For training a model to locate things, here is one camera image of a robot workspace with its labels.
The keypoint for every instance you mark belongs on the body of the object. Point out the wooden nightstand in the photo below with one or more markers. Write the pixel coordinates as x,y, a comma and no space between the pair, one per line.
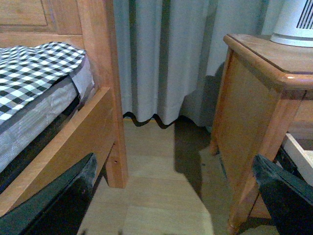
265,97

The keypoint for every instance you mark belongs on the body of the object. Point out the wooden drawer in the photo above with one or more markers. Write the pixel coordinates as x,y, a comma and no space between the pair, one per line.
300,154

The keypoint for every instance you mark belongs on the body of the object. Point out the white cylindrical air purifier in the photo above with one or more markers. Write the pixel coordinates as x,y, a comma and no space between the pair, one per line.
294,26

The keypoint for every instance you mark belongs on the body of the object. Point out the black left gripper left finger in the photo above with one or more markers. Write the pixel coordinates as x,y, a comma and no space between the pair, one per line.
57,209

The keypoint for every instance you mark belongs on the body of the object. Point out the checkered bed sheet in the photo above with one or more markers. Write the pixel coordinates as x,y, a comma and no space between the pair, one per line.
27,72

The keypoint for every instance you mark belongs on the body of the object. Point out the wooden bed frame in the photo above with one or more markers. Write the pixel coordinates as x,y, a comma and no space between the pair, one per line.
98,127

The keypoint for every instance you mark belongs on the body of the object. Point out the grey mattress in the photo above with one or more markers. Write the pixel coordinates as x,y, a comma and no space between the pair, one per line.
25,125

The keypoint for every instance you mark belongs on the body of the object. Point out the grey curtain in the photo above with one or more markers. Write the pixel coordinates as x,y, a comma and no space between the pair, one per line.
171,52

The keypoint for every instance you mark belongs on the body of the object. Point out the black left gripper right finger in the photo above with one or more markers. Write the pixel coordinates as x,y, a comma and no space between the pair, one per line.
288,199

